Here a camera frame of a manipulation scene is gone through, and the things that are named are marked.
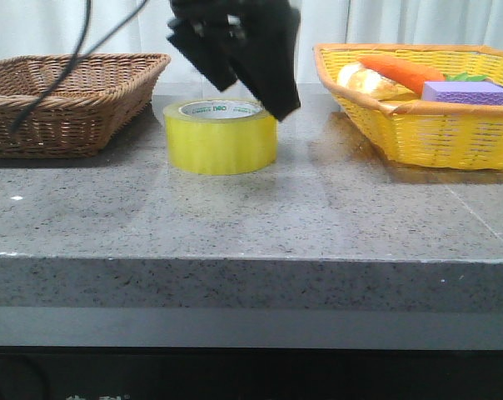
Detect white curtain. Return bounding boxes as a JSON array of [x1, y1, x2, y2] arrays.
[[0, 0, 503, 83]]

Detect yellow packing tape roll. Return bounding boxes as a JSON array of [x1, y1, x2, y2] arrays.
[[163, 98, 277, 175]]

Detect toy bread croissant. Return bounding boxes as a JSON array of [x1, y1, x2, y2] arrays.
[[336, 62, 413, 101]]

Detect purple foam block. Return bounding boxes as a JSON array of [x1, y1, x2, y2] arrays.
[[421, 81, 503, 106]]

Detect brown wicker basket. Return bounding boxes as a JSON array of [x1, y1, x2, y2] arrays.
[[0, 53, 171, 159]]

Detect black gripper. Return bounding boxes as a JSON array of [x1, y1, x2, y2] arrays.
[[167, 1, 301, 122]]

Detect yellow woven basket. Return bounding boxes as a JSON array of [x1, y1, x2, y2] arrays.
[[314, 43, 503, 170]]

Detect orange toy carrot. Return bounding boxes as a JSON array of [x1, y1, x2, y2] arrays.
[[357, 54, 446, 96]]

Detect black cable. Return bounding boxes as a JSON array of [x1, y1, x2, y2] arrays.
[[78, 0, 148, 58], [11, 0, 92, 133]]

